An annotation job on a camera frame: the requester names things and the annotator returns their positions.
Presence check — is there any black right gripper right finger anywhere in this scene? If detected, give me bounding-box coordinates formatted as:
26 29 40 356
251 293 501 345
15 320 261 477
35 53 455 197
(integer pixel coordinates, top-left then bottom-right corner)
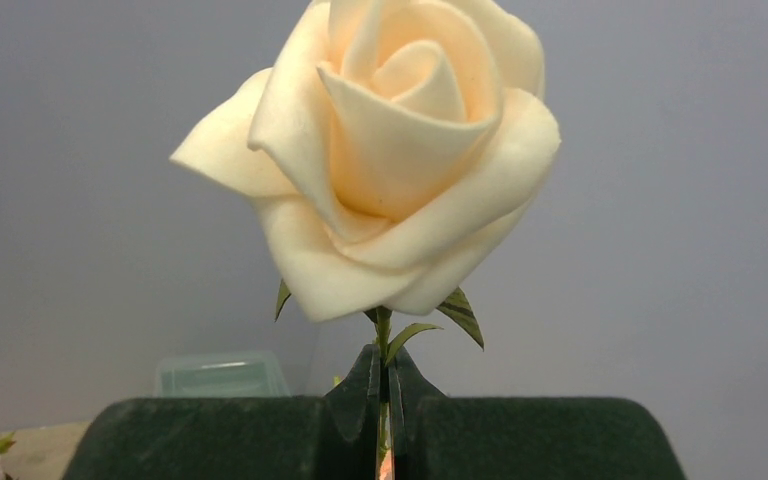
387 349 686 480

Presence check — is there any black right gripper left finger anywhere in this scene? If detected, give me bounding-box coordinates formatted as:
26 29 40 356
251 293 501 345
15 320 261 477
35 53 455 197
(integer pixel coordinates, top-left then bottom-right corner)
63 344 381 480

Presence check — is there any cream foam rose stem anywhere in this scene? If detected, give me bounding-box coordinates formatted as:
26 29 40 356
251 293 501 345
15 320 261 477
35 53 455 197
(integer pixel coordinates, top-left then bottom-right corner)
169 0 563 480

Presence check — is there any clear plastic storage box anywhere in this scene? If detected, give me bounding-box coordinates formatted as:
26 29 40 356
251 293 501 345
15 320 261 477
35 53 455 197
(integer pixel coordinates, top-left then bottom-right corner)
153 350 291 398

